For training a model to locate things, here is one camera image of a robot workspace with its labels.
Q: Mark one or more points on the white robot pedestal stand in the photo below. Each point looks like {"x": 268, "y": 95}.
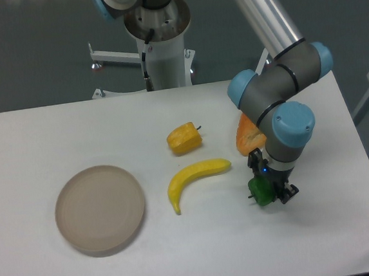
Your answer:
{"x": 161, "y": 52}

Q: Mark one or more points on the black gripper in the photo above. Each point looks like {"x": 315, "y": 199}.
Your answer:
{"x": 279, "y": 179}

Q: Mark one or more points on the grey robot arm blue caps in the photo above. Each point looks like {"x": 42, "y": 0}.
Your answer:
{"x": 265, "y": 98}

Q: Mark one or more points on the beige round plate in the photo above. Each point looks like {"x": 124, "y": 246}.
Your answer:
{"x": 100, "y": 210}

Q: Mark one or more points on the yellow bell pepper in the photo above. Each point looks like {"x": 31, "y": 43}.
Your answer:
{"x": 184, "y": 138}

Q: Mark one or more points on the green bell pepper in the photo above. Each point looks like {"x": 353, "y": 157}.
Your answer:
{"x": 261, "y": 190}

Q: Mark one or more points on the yellow banana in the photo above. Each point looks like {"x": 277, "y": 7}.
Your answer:
{"x": 191, "y": 173}

